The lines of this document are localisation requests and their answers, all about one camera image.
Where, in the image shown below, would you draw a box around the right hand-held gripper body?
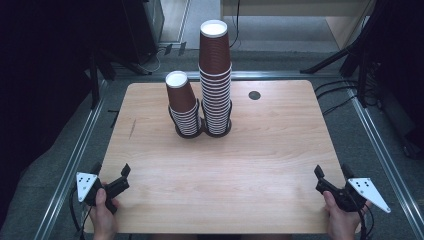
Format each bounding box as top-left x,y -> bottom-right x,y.
315,177 -> 392,215

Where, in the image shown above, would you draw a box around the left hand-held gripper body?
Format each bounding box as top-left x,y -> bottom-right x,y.
76,171 -> 130,215

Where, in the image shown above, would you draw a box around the tall stack of brown cups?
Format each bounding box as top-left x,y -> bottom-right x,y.
198,19 -> 233,136

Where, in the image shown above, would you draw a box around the person's left hand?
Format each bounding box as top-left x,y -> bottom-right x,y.
88,188 -> 120,240

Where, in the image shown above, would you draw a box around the person's right hand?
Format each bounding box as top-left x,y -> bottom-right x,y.
322,190 -> 373,240

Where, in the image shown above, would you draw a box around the black metal stand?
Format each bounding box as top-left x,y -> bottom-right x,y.
87,49 -> 117,110

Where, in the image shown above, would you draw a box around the short stack of brown cups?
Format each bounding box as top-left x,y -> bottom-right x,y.
165,70 -> 203,137

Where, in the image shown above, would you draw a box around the black tripod stand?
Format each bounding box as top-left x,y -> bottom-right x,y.
299,0 -> 384,78

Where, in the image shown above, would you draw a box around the black computer tower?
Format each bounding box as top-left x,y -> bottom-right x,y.
121,0 -> 166,65

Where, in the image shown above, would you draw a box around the light wooden furniture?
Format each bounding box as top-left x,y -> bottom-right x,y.
219,0 -> 379,50

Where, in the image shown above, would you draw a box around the aluminium frame rail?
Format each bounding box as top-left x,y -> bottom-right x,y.
346,87 -> 424,239
33,79 -> 109,240

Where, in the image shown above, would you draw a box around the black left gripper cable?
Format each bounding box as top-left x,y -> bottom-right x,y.
68,185 -> 93,240

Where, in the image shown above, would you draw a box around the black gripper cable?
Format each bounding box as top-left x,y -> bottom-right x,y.
355,203 -> 375,240
68,185 -> 93,240

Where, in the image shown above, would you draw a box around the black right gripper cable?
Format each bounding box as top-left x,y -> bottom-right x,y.
355,203 -> 375,240

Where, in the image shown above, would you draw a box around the black floor cables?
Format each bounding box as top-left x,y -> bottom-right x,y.
313,79 -> 361,117

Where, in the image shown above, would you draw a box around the white floor cable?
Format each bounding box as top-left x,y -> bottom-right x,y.
141,46 -> 168,74

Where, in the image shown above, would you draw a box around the black hanging cable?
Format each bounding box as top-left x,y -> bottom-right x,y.
229,0 -> 242,50

